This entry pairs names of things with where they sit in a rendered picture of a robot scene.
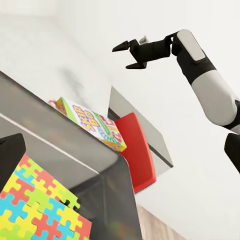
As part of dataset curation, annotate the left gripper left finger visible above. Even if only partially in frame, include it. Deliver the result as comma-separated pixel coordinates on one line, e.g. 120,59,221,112
0,133,26,192

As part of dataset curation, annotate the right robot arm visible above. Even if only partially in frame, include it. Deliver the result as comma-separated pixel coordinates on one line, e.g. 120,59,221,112
113,29,240,135

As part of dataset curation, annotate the toy box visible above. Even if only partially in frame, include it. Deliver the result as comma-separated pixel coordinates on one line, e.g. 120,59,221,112
0,70,143,240

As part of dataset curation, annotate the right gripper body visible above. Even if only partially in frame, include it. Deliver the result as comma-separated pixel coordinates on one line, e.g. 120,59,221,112
129,39,159,69

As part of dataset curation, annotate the board game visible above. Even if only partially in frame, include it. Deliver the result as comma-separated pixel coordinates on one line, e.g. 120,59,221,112
49,96,127,152

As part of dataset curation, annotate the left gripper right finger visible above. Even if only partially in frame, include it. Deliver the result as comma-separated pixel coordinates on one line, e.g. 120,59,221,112
224,132,240,173

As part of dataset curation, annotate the jigsaw puzzle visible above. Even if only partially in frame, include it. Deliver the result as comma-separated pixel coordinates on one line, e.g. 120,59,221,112
13,157,80,211
0,174,92,240

